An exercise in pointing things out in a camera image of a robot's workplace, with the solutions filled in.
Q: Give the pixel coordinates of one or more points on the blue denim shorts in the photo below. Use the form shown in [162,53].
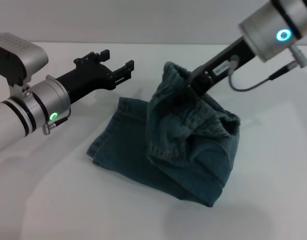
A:
[168,162]

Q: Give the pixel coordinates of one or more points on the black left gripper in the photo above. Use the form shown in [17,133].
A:
[88,77]

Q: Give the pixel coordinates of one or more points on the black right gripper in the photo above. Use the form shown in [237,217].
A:
[223,65]

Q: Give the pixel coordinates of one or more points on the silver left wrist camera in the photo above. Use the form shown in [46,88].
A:
[18,55]

